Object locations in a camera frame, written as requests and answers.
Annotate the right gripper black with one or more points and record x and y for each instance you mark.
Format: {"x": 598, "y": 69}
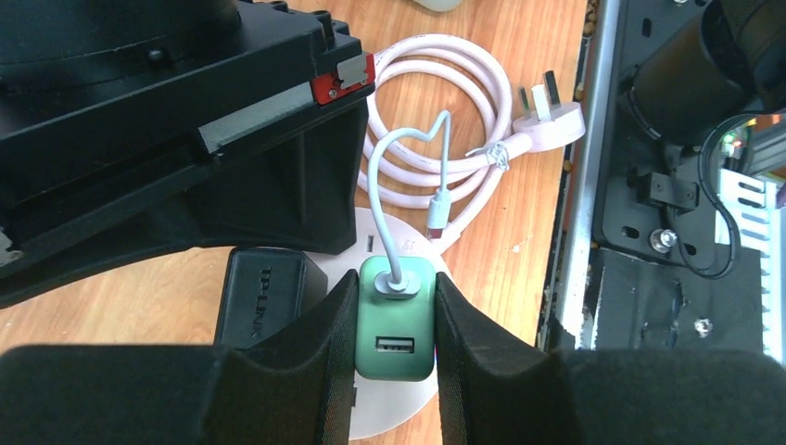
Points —
{"x": 136, "y": 129}

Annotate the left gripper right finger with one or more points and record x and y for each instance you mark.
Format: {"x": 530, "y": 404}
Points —
{"x": 494, "y": 388}

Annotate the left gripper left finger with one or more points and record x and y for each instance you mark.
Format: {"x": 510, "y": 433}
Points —
{"x": 295, "y": 387}

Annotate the round pink power socket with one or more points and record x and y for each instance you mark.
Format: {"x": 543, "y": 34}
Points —
{"x": 389, "y": 386}

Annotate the green plug adapter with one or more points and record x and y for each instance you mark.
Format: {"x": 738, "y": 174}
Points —
{"x": 395, "y": 335}

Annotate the black plug on round socket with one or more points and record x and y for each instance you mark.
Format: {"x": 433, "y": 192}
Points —
{"x": 264, "y": 291}

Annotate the black mounting base rail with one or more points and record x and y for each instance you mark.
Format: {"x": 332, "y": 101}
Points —
{"x": 668, "y": 234}

